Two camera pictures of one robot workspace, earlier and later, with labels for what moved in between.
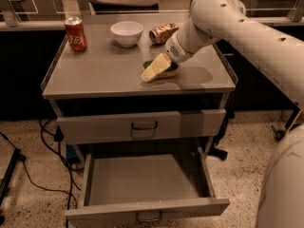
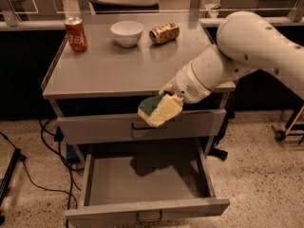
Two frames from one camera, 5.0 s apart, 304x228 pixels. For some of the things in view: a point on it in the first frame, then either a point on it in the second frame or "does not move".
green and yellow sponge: x=169 y=71 → x=148 y=105
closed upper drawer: x=102 y=128 does not move
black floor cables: x=53 y=139 does not move
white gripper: x=175 y=51 → x=186 y=83
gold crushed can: x=160 y=34 does not move
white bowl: x=127 y=33 does not move
